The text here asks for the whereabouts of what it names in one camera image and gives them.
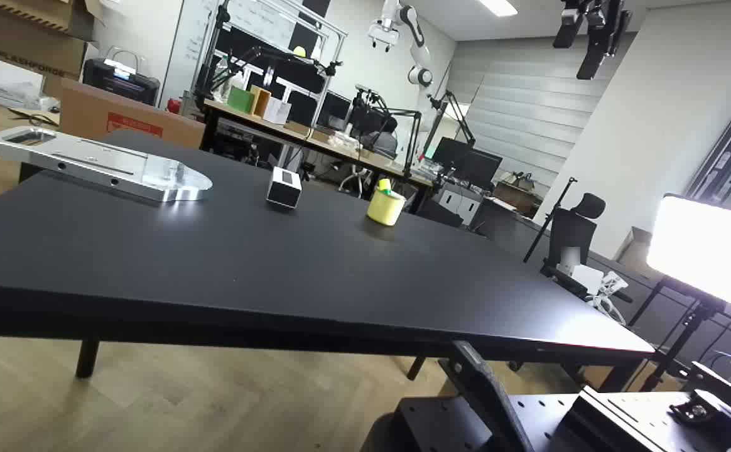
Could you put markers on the black office chair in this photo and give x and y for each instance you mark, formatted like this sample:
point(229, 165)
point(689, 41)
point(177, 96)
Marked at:
point(570, 230)

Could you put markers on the green yellow glue stick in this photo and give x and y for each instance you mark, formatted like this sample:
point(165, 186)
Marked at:
point(381, 186)

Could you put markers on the yellow green ball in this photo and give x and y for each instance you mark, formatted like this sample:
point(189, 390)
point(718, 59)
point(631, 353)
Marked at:
point(300, 52)

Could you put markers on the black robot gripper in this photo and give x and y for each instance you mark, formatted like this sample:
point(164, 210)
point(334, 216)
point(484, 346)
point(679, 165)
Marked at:
point(597, 14)

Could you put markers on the black computer monitor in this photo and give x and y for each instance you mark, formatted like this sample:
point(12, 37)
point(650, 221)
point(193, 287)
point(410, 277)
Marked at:
point(466, 165)

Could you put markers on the bright white light panel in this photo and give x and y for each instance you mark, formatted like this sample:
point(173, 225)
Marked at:
point(707, 251)

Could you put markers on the green box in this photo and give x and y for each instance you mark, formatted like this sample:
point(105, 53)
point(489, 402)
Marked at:
point(239, 102)

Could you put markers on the orange box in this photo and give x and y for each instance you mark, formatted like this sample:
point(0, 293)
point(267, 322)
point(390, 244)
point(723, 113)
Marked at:
point(260, 102)

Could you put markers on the small white black box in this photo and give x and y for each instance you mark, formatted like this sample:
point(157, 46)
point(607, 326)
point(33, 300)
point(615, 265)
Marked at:
point(281, 189)

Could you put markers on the ceiling light strip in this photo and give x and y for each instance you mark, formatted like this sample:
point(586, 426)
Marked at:
point(497, 5)

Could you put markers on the black table leg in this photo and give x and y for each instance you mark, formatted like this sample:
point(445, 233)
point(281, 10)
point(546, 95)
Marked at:
point(86, 358)

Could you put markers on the cardboard box with red label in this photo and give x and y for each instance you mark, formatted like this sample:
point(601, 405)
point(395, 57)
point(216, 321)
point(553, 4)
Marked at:
point(129, 116)

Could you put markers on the red can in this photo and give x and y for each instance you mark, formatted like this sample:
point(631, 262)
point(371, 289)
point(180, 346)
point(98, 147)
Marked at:
point(173, 107)

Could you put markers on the black metal bench leg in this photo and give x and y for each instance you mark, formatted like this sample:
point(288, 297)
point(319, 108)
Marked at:
point(211, 130)

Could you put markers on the yellow cup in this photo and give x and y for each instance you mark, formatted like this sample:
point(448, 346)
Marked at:
point(385, 211)

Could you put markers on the stacked brown cardboard boxes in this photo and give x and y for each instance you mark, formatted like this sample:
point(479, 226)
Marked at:
point(25, 33)

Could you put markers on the black shelf rack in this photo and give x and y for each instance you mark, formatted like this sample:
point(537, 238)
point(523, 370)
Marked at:
point(271, 53)

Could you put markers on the black light stand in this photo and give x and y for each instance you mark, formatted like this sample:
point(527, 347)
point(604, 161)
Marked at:
point(673, 347)

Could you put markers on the wooden workbench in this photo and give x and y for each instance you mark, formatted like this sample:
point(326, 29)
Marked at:
point(315, 138)

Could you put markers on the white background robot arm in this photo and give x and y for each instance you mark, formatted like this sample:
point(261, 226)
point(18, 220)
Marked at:
point(405, 29)

